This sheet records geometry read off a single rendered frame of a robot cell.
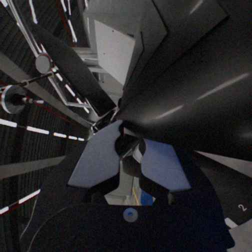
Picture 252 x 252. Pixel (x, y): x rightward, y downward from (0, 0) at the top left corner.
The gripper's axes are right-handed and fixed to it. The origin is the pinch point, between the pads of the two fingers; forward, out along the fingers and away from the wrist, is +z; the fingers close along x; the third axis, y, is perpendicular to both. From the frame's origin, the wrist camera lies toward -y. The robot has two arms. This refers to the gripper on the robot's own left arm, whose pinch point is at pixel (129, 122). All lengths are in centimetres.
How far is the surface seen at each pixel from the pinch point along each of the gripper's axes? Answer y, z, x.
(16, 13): -45, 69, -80
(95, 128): 8.6, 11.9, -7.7
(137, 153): 15.4, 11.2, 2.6
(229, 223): 19.1, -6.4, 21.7
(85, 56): -9, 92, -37
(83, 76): -1.5, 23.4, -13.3
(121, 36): -14.5, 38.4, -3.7
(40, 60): -9, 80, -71
